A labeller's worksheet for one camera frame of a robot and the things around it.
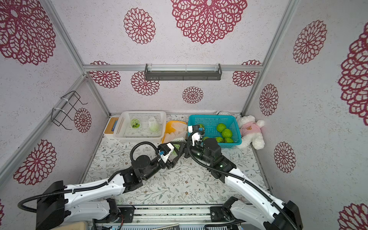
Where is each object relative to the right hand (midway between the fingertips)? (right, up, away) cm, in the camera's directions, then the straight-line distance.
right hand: (174, 142), depth 66 cm
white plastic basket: (-28, +8, +43) cm, 52 cm away
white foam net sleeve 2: (-32, +10, +40) cm, 52 cm away
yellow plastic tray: (-6, +6, +43) cm, 44 cm away
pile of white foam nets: (+2, +4, +39) cm, 39 cm away
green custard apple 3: (+2, -1, -7) cm, 7 cm away
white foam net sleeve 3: (+2, +1, 0) cm, 2 cm away
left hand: (+1, -3, +3) cm, 5 cm away
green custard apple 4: (+32, +7, +40) cm, 51 cm away
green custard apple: (-17, +6, +36) cm, 41 cm away
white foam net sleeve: (-18, +12, +35) cm, 41 cm away
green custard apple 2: (-32, +10, +40) cm, 52 cm away
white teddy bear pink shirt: (+50, +4, +32) cm, 60 cm away
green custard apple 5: (+35, +3, +34) cm, 49 cm away
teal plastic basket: (+25, +11, +44) cm, 52 cm away
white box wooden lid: (-50, +9, +40) cm, 64 cm away
